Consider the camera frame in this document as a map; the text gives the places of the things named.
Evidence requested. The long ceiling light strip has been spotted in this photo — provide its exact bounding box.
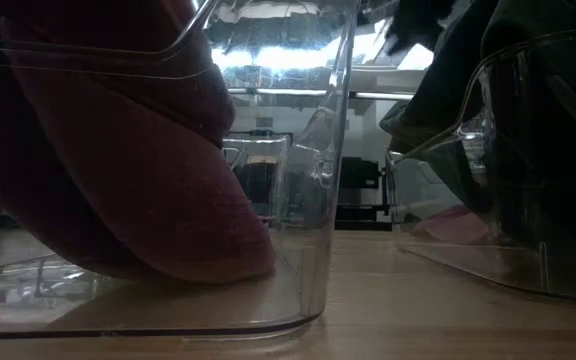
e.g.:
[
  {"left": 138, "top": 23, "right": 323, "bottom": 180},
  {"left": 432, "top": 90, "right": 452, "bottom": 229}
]
[{"left": 350, "top": 90, "right": 415, "bottom": 101}]

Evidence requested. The dark appliance with pale top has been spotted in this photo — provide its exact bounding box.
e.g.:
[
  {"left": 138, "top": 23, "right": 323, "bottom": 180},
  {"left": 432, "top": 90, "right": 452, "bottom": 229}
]
[{"left": 237, "top": 154, "right": 280, "bottom": 205}]

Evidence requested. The black screen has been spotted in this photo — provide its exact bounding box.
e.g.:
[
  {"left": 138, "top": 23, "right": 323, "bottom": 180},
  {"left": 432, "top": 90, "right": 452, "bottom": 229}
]
[{"left": 340, "top": 156, "right": 385, "bottom": 190}]

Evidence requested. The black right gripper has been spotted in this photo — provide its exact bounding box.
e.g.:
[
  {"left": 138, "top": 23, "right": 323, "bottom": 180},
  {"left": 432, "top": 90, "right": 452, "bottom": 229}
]
[{"left": 386, "top": 0, "right": 458, "bottom": 51}]

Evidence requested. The black background stand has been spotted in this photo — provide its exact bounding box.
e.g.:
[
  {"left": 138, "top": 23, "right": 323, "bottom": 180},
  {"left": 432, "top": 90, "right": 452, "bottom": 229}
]
[{"left": 335, "top": 202, "right": 394, "bottom": 231}]

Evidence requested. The clear plastic bin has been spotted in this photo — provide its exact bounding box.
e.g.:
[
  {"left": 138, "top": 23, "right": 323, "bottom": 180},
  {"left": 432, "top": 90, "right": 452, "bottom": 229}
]
[
  {"left": 0, "top": 0, "right": 362, "bottom": 341},
  {"left": 386, "top": 27, "right": 576, "bottom": 304}
]

